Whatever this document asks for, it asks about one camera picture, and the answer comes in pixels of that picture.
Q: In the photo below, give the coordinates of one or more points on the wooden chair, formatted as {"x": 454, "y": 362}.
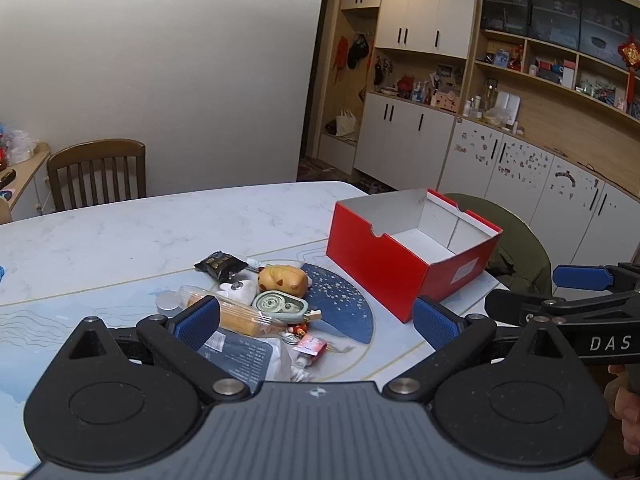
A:
{"x": 95, "y": 170}

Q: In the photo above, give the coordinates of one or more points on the small red sachet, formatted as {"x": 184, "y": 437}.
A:
{"x": 310, "y": 346}

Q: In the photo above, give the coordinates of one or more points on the wooden side cabinet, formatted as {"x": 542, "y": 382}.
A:
{"x": 30, "y": 180}

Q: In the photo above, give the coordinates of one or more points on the white tote bag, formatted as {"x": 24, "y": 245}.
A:
{"x": 346, "y": 122}

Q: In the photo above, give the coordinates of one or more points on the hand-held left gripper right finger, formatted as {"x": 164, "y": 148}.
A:
{"x": 435, "y": 322}

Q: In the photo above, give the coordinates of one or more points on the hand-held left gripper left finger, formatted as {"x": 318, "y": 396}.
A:
{"x": 197, "y": 322}

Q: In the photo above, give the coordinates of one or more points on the clear cracker packet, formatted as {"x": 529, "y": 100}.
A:
{"x": 245, "y": 320}

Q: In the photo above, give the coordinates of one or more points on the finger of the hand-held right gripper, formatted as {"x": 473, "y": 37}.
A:
{"x": 582, "y": 277}
{"x": 510, "y": 306}

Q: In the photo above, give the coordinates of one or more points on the green oval tape measure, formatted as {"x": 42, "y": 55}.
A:
{"x": 275, "y": 305}

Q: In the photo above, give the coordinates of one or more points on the clear plastic bag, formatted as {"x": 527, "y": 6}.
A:
{"x": 20, "y": 145}

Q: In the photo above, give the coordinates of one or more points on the red knot ornament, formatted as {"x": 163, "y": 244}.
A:
{"x": 630, "y": 55}

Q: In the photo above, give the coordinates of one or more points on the red cardboard box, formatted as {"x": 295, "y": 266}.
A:
{"x": 370, "y": 250}

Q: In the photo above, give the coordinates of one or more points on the dark grey printed pouch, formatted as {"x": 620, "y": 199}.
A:
{"x": 245, "y": 360}

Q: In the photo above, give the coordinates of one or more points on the white plush toy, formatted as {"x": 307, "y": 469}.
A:
{"x": 235, "y": 291}

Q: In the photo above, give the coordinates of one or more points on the white wall cabinet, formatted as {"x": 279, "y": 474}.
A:
{"x": 420, "y": 10}

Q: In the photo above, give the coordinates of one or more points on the white base cabinet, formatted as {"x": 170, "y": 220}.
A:
{"x": 400, "y": 135}

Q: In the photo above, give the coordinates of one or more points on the white green tube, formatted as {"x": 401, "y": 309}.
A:
{"x": 255, "y": 262}

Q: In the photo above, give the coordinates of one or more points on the red hanging bag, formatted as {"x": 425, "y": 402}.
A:
{"x": 340, "y": 55}

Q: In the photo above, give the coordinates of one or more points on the yellow pig toy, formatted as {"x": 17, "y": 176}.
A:
{"x": 280, "y": 279}

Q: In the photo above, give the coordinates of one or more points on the white sticker-covered cabinet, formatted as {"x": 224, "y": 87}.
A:
{"x": 530, "y": 180}

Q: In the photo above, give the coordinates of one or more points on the dark green jacket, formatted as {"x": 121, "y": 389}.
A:
{"x": 515, "y": 250}

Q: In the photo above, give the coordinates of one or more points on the wooden shelf unit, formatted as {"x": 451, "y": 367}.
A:
{"x": 550, "y": 35}

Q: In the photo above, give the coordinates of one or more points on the silver round tin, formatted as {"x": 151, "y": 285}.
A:
{"x": 167, "y": 302}

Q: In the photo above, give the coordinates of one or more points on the white plastic wrapper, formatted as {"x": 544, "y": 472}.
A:
{"x": 290, "y": 365}

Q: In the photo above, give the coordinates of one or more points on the person's right hand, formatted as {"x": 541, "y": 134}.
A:
{"x": 625, "y": 410}

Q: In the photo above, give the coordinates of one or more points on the black snack packet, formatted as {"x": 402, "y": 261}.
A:
{"x": 220, "y": 264}

